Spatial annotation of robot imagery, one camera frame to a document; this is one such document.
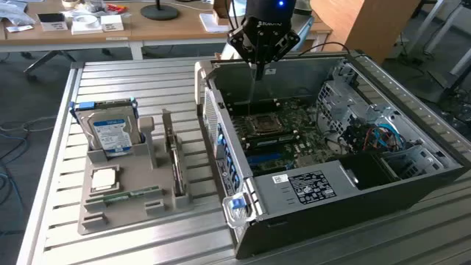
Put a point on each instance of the beige tape roll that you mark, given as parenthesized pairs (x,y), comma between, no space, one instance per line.
(69,3)

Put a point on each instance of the grey printed parts rack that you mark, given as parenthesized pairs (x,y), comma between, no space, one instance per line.
(147,176)

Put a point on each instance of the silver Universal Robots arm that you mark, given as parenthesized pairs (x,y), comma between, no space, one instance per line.
(228,53)

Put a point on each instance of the clear plastic bag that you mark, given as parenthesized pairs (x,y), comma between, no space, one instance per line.
(15,15)

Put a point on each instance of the silver perforated drive cage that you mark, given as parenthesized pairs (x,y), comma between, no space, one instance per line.
(342,116)

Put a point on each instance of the white label card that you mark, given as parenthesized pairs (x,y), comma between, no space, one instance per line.
(17,28)

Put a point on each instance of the black round lamp base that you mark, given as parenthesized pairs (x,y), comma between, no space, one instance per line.
(160,13)

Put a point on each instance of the white tape roll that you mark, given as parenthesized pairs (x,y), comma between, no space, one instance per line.
(85,20)

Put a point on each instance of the silver disk bay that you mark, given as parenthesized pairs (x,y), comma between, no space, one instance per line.
(412,163)

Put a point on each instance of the white flat box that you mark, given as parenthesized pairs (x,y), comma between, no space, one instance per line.
(85,31)

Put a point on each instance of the small white printed box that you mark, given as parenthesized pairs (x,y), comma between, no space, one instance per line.
(111,25)

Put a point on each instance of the white table frame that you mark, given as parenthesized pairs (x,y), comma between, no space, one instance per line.
(444,27)

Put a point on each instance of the black open PC case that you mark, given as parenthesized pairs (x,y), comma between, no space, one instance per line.
(331,229)

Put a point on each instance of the green graphics card black cooler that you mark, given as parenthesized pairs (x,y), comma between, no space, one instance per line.
(176,171)

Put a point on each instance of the white paper stack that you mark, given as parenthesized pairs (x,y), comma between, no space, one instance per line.
(214,25)

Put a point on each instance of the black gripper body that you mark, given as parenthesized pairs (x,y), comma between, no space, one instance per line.
(268,16)

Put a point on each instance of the green motherboard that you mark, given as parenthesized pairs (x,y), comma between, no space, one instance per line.
(312,138)

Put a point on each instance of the CPU socket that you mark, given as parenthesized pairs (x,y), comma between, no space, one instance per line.
(263,122)

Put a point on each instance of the grey power supply unit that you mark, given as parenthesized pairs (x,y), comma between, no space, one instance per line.
(272,193)

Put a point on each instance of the white box black lid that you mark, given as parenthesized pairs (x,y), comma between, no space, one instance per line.
(53,26)

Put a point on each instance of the brown cardboard box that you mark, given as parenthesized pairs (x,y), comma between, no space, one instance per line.
(220,12)

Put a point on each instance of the silver chipset heatsink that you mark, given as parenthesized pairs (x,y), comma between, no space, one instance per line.
(307,162)

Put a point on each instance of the silver CPU chip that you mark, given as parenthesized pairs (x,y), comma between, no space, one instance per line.
(103,178)

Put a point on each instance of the hard disk blue caddy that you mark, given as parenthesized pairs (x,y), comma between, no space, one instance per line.
(110,132)

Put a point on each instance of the wooden desk white frame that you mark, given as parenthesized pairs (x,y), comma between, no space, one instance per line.
(172,27)
(36,37)

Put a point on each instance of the green RAM stick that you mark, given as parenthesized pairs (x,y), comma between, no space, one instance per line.
(122,195)

